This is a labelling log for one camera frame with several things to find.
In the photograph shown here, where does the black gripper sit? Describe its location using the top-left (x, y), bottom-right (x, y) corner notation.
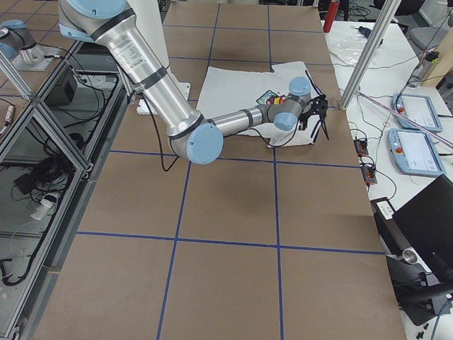
top-left (299, 94), bottom-right (329, 140)

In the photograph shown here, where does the grey cartoon print t-shirt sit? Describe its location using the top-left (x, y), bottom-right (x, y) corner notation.
top-left (196, 61), bottom-right (321, 147)

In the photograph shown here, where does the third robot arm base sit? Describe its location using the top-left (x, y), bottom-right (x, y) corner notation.
top-left (1, 19), bottom-right (52, 72)

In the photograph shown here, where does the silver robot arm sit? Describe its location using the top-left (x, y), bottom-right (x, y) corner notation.
top-left (58, 1), bottom-right (327, 164)

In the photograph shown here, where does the lower orange usb hub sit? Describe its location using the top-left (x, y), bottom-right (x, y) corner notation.
top-left (361, 163), bottom-right (377, 186)

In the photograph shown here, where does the clear plastic bag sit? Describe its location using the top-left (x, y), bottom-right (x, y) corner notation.
top-left (328, 34), bottom-right (368, 66)

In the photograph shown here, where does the upper blue teach pendant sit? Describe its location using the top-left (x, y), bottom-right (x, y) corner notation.
top-left (392, 93), bottom-right (443, 132)

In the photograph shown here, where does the blue teach pendant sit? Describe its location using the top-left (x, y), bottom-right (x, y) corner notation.
top-left (387, 128), bottom-right (446, 178)
top-left (392, 93), bottom-right (443, 132)

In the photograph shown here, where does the lower blue teach pendant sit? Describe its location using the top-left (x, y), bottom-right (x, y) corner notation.
top-left (387, 128), bottom-right (446, 178)

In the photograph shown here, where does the red bottle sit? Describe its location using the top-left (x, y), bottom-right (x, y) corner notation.
top-left (323, 0), bottom-right (340, 33)

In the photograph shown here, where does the black laptop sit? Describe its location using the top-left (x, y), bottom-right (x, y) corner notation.
top-left (393, 175), bottom-right (452, 282)

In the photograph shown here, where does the black power adapter box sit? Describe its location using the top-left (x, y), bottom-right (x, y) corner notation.
top-left (45, 69), bottom-right (77, 106)

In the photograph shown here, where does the aluminium frame post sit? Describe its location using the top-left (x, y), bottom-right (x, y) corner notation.
top-left (338, 0), bottom-right (401, 111)

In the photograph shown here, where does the aluminium side frame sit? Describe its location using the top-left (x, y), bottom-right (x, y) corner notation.
top-left (1, 42), bottom-right (127, 339)

